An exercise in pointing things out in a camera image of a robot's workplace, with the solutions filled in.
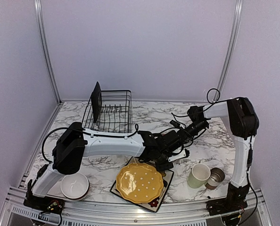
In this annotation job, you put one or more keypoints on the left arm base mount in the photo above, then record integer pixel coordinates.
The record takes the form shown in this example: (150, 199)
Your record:
(44, 204)

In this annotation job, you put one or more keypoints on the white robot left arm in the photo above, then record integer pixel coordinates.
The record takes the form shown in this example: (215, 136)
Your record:
(76, 143)

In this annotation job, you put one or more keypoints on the light green mug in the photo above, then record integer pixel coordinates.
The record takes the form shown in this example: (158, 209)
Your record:
(199, 174)

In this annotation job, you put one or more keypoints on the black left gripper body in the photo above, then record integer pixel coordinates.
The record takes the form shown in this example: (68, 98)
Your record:
(160, 166)

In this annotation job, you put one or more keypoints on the white ceramic bowl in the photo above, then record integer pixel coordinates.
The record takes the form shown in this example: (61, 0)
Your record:
(74, 186)

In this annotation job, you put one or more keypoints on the black square floral plate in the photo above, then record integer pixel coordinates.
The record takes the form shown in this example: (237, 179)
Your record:
(96, 101)

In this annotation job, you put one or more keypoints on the round brown rim floral plate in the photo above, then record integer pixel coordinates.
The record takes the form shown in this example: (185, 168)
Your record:
(184, 154)

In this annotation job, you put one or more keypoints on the aluminium frame rail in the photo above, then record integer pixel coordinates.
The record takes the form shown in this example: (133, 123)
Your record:
(83, 213)

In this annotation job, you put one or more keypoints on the black wire dish rack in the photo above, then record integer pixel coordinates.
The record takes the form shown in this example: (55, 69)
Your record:
(115, 114)

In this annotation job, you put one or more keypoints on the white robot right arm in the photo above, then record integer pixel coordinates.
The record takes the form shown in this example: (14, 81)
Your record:
(242, 124)

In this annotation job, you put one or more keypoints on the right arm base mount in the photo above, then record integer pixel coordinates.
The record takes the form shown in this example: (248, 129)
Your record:
(236, 199)

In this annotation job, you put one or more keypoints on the brown grey metal-lined cup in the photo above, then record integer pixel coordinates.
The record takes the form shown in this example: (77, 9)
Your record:
(217, 176)

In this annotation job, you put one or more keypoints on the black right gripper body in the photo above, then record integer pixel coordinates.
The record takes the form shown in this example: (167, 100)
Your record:
(197, 126)

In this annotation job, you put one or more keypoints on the yellow polka dot plate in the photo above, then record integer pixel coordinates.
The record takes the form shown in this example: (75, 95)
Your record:
(139, 183)

